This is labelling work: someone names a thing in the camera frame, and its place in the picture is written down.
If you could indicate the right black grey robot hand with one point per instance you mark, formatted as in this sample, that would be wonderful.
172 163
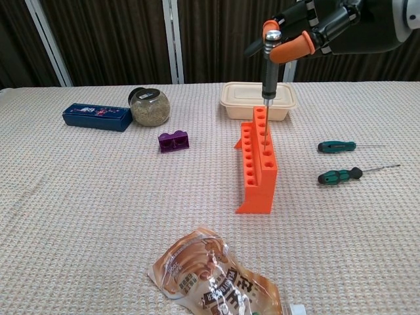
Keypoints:
354 29

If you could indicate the black steel screwdriver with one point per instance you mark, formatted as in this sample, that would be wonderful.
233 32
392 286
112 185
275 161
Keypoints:
271 78

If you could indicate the slim green screwdriver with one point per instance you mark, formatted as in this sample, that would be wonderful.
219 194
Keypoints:
334 146

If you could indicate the thick green black screwdriver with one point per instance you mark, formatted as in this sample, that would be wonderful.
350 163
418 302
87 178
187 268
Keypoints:
338 175

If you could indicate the orange tube rack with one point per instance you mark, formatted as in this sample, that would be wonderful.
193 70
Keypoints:
259 193

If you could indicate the beige lidded food container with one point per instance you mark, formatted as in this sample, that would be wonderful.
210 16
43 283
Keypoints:
243 98

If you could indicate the purple toy building block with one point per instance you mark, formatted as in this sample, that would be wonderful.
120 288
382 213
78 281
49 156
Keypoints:
174 142

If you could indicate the glass jar black lid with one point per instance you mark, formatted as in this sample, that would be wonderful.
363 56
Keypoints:
151 110

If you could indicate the dark blue printed box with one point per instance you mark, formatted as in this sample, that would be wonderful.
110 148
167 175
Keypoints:
95 118

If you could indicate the bagged bread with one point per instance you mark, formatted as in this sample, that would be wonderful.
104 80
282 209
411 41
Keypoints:
210 282

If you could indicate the beige woven tablecloth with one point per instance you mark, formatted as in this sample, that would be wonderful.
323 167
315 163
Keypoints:
98 197

